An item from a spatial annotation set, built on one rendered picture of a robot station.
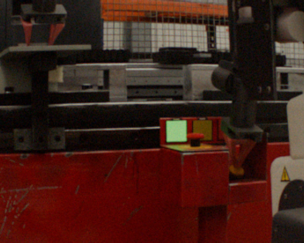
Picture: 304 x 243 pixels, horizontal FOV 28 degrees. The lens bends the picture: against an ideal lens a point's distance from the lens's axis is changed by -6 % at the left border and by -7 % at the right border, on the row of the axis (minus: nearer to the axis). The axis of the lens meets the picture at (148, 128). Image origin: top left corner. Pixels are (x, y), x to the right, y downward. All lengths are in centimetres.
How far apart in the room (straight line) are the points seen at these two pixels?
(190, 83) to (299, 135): 86
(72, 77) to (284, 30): 82
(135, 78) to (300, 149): 111
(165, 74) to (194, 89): 27
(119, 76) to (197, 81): 21
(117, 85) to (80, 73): 10
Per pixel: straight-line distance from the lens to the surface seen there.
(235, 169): 144
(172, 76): 196
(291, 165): 89
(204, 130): 149
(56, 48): 134
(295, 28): 88
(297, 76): 187
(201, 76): 171
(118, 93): 163
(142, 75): 193
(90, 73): 161
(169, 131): 147
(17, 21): 161
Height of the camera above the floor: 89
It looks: 3 degrees down
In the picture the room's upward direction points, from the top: 1 degrees counter-clockwise
